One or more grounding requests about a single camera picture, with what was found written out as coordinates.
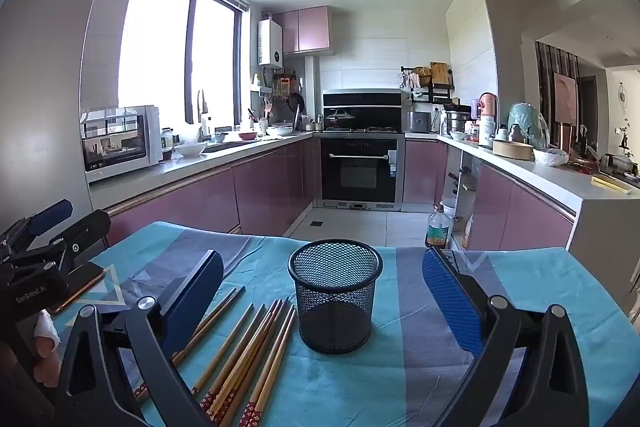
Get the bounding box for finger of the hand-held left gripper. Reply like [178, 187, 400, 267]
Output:
[0, 198, 74, 265]
[24, 208, 112, 276]

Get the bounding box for cooking oil bottle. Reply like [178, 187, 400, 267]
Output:
[425, 205, 453, 250]

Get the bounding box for steel steamer pot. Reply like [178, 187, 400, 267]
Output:
[445, 105, 473, 135]

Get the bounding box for black wall rack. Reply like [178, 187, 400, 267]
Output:
[400, 66, 458, 105]

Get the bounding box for black smartphone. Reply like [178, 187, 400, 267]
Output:
[47, 263, 108, 314]

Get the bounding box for pink base cabinets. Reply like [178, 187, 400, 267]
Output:
[402, 139, 576, 253]
[90, 134, 321, 248]

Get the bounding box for white wall water heater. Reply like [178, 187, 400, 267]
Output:
[257, 19, 284, 66]

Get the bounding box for pink thermos kettle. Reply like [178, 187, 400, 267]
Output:
[477, 93, 498, 120]

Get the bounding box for black mesh pen holder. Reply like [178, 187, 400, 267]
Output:
[287, 238, 384, 355]

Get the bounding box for bundle of wooden chopsticks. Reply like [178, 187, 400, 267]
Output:
[134, 286, 298, 427]

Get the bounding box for teal food cover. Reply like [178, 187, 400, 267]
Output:
[507, 103, 548, 150]

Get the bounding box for yellow flat box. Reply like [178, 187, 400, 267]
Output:
[591, 174, 633, 195]

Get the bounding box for pot with glass lid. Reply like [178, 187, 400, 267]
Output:
[325, 108, 357, 130]

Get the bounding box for white plastic bag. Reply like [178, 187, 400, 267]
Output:
[532, 148, 570, 168]

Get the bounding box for round bamboo box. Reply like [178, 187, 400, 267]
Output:
[492, 139, 535, 162]

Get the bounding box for pink wall cabinet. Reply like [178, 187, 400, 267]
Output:
[272, 6, 335, 56]

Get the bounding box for black integrated stove oven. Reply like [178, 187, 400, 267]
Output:
[319, 89, 407, 212]

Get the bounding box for kitchen window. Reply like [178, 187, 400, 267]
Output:
[117, 0, 249, 130]

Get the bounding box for white microwave oven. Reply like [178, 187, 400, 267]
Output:
[80, 105, 163, 184]

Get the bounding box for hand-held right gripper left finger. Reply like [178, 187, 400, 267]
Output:
[52, 249, 226, 427]

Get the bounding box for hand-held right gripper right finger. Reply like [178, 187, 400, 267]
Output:
[421, 247, 591, 427]

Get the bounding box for person's left hand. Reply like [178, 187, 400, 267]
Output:
[32, 310, 61, 386]

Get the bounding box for pink wall picture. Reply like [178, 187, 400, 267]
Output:
[552, 73, 578, 122]

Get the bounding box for teal and grey tablecloth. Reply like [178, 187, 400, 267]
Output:
[50, 221, 640, 427]

